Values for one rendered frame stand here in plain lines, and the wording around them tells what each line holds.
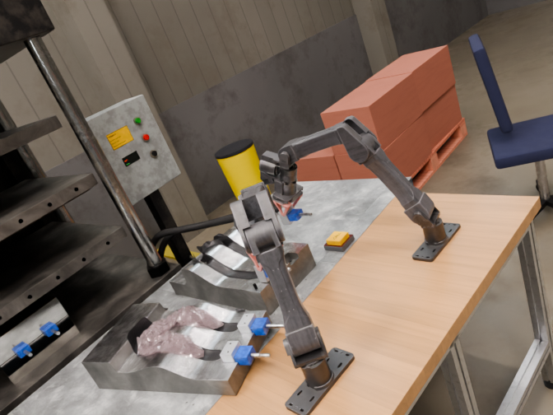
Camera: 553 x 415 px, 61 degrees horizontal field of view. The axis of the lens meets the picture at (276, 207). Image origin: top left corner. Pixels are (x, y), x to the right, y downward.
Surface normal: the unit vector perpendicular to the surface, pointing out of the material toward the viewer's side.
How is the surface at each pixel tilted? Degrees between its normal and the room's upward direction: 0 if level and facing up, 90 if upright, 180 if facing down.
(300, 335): 72
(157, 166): 90
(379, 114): 90
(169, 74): 90
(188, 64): 90
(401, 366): 0
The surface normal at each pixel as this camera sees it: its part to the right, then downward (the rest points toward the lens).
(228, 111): 0.67, 0.05
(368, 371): -0.35, -0.86
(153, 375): -0.35, 0.50
